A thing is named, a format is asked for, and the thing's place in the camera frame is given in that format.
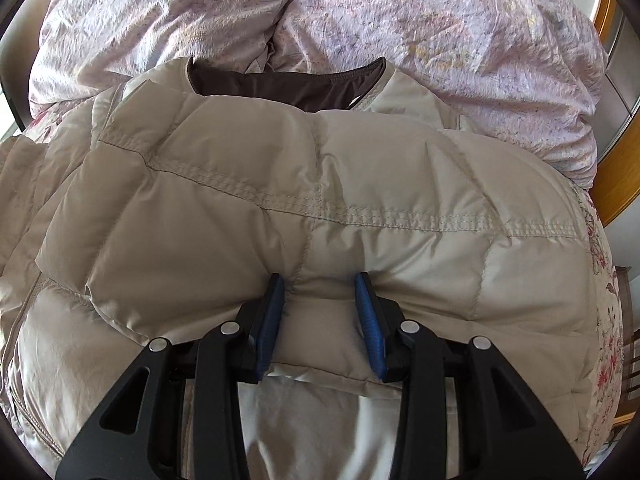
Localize beige quilted down jacket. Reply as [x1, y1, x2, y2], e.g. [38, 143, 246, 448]
[1, 58, 602, 479]

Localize floral red cream bedsheet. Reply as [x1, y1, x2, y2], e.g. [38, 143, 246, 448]
[572, 184, 624, 465]

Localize wooden white headboard shelf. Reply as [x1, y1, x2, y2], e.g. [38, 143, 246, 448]
[590, 0, 639, 226]

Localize pale purple crinkled duvet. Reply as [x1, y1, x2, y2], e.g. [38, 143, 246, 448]
[28, 0, 606, 188]

